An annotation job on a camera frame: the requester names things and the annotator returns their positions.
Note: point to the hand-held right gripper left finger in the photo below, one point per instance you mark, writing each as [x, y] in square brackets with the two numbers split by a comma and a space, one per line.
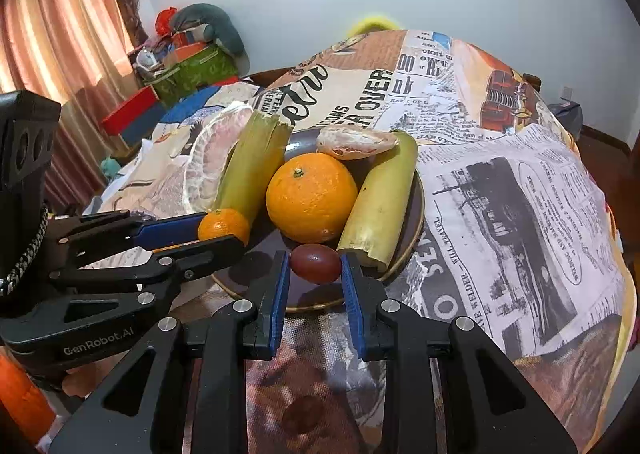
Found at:
[280, 304]

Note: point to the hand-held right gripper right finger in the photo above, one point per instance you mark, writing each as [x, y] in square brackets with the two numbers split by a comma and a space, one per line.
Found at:
[350, 309]

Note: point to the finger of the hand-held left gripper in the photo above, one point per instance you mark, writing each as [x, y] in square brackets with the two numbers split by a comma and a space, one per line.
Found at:
[167, 230]
[210, 251]

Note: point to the small tangerine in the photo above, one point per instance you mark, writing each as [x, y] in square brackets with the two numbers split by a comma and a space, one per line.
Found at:
[222, 225]

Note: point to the purple round plate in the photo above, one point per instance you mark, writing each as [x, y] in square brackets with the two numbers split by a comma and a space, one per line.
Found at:
[315, 291]

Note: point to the red grape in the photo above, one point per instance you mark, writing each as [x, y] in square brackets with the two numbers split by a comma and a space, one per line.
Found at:
[315, 262]

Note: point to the large peeled pomelo segment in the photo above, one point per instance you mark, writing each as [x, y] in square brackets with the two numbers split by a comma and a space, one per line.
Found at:
[205, 159]

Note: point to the green sugarcane piece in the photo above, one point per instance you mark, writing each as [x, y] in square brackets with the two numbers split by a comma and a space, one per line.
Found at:
[382, 194]
[250, 164]

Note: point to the orange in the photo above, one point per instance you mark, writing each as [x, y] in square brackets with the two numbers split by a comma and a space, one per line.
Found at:
[310, 196]

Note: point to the small peeled pomelo segment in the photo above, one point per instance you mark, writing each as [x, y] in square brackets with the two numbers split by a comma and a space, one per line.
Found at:
[350, 142]

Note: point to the white crumpled sheet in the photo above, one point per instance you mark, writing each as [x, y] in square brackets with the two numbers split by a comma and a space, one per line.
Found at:
[150, 174]

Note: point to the teal cloth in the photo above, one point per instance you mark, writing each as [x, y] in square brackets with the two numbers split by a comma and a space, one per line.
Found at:
[110, 168]

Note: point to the red box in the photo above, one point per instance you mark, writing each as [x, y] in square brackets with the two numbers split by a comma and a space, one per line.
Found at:
[130, 112]

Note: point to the patchwork printed blanket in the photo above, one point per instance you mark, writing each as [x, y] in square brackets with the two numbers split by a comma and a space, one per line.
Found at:
[195, 107]

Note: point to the pink curtain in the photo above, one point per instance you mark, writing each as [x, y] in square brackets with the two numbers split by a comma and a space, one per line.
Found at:
[60, 19]

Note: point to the green storage box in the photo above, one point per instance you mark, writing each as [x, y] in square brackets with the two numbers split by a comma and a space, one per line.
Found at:
[200, 69]

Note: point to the orange box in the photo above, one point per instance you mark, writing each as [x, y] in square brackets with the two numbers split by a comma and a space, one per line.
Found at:
[187, 47]

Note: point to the newspaper print tablecloth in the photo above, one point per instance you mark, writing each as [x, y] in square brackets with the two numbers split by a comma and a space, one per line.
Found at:
[500, 184]

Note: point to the red plastic bag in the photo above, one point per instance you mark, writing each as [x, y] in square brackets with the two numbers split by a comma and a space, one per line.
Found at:
[165, 22]

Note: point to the orange object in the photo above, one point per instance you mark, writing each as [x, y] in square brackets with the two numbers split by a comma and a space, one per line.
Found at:
[20, 394]

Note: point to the grey bag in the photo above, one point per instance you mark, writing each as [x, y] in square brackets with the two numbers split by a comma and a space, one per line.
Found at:
[565, 119]

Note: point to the white wall outlet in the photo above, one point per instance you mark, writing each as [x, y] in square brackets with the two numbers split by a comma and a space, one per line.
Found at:
[566, 92]

